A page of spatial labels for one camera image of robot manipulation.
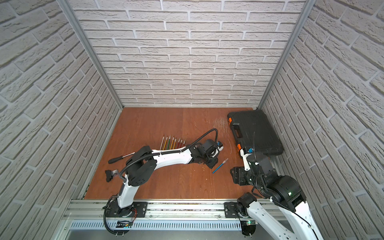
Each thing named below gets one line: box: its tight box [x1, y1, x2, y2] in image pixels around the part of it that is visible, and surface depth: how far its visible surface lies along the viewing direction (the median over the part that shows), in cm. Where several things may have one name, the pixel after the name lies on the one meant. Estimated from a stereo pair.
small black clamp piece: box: [105, 169, 119, 183], surface depth 86 cm
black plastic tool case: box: [227, 109, 284, 157], surface depth 100 cm
